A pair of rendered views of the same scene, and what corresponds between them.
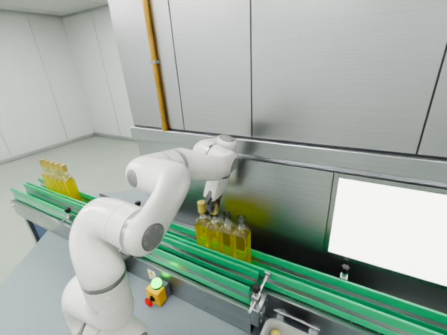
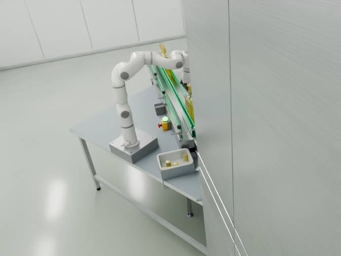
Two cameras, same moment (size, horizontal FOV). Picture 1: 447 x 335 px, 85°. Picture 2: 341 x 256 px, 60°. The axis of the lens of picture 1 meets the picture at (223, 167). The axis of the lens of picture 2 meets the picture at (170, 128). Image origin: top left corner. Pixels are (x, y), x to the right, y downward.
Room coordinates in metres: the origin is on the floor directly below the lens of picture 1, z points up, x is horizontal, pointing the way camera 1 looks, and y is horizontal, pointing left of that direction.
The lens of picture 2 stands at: (-0.53, -1.39, 2.03)
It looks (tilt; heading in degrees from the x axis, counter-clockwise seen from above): 31 degrees down; 52
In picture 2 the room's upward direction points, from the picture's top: 8 degrees counter-clockwise
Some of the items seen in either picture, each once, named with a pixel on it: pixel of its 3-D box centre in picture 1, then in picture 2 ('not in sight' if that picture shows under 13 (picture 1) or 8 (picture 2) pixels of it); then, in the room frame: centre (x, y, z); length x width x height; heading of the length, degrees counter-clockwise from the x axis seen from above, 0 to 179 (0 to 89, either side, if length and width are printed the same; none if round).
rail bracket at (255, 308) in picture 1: (259, 293); (183, 132); (0.58, -0.09, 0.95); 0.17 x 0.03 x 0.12; 149
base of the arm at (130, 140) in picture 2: not in sight; (128, 134); (0.35, 0.26, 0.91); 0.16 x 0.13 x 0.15; 15
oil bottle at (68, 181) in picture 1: (69, 185); (166, 62); (1.34, 0.94, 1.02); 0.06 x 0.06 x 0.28; 59
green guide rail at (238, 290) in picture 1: (92, 227); (161, 86); (1.04, 0.69, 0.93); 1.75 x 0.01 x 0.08; 59
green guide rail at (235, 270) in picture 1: (105, 219); (168, 85); (1.10, 0.65, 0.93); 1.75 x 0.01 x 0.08; 59
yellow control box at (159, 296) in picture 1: (157, 292); (165, 124); (0.74, 0.31, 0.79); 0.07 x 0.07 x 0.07; 59
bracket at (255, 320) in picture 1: (260, 308); (187, 144); (0.59, -0.10, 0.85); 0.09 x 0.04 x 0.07; 149
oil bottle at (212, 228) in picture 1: (216, 240); (191, 108); (0.81, 0.05, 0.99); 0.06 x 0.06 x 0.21; 59
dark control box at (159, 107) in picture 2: not in sight; (159, 109); (0.88, 0.55, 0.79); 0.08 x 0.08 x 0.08; 59
